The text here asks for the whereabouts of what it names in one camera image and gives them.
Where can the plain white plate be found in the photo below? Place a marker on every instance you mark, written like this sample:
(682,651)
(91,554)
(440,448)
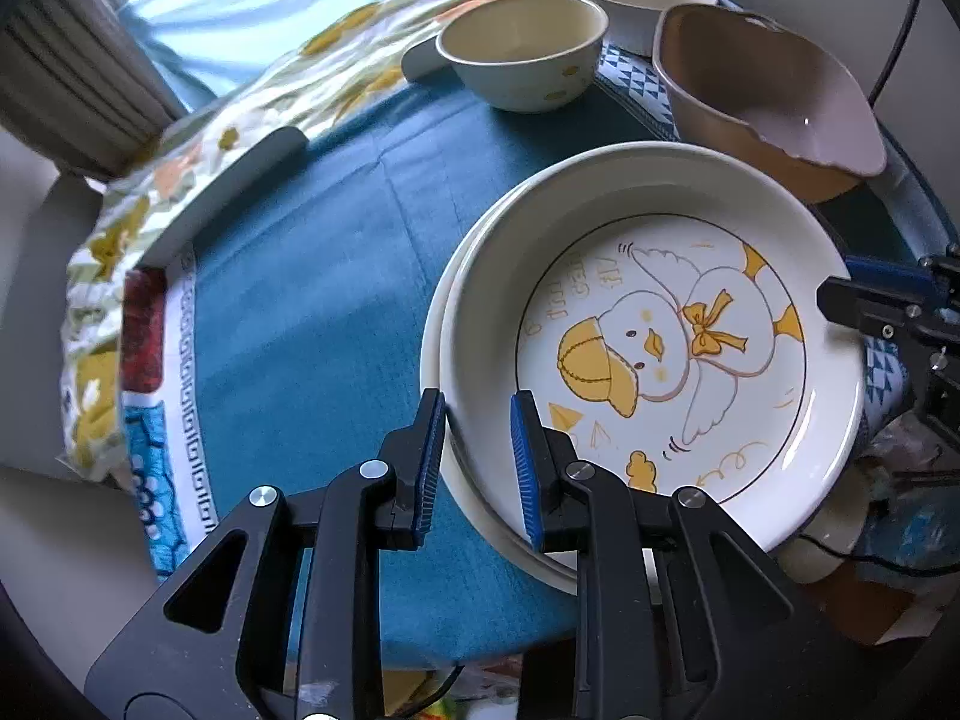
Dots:
(481,516)

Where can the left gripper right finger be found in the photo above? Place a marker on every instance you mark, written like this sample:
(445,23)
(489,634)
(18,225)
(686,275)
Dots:
(681,614)

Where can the floral quilt blanket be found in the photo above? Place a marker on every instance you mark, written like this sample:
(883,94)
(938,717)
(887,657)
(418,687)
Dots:
(344,69)

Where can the cream bowl with print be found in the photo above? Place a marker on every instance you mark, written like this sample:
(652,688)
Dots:
(526,56)

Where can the duck print white plate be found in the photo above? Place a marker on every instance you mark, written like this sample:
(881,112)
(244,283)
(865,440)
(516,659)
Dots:
(658,300)

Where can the teal blue table cloth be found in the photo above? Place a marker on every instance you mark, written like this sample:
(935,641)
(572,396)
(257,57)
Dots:
(287,343)

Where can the grey drape curtain left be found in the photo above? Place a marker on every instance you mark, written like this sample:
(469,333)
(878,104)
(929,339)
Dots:
(78,89)

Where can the grey tray rim left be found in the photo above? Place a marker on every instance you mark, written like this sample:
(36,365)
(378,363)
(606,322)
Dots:
(269,152)

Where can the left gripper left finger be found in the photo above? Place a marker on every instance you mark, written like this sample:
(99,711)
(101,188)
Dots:
(276,613)

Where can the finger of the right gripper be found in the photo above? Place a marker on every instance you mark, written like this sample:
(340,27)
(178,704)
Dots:
(874,295)

